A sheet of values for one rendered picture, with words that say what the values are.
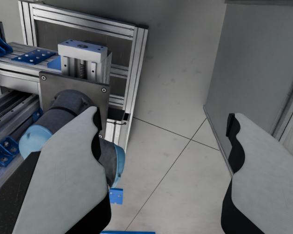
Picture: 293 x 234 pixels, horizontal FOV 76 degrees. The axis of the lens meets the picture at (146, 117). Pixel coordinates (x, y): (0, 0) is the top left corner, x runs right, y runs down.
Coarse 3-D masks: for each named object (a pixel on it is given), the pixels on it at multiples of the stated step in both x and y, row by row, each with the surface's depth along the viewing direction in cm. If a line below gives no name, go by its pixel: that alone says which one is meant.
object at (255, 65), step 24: (240, 24) 106; (264, 24) 82; (288, 24) 67; (240, 48) 104; (264, 48) 81; (288, 48) 66; (216, 72) 144; (240, 72) 103; (264, 72) 80; (288, 72) 66; (216, 96) 141; (240, 96) 101; (264, 96) 79; (216, 120) 139; (264, 120) 79
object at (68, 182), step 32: (64, 128) 9; (96, 128) 9; (64, 160) 7; (96, 160) 7; (32, 192) 6; (64, 192) 6; (96, 192) 6; (32, 224) 5; (64, 224) 5; (96, 224) 6
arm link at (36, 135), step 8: (48, 112) 52; (56, 112) 51; (64, 112) 52; (40, 120) 48; (48, 120) 48; (56, 120) 49; (64, 120) 50; (32, 128) 46; (40, 128) 45; (48, 128) 46; (56, 128) 47; (24, 136) 44; (32, 136) 43; (40, 136) 43; (48, 136) 44; (24, 144) 44; (32, 144) 44; (40, 144) 43; (24, 152) 45
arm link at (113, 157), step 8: (104, 144) 51; (112, 144) 53; (104, 152) 49; (112, 152) 50; (120, 152) 52; (104, 160) 48; (112, 160) 49; (120, 160) 50; (112, 168) 49; (120, 168) 50; (112, 176) 49; (120, 176) 50; (112, 184) 50
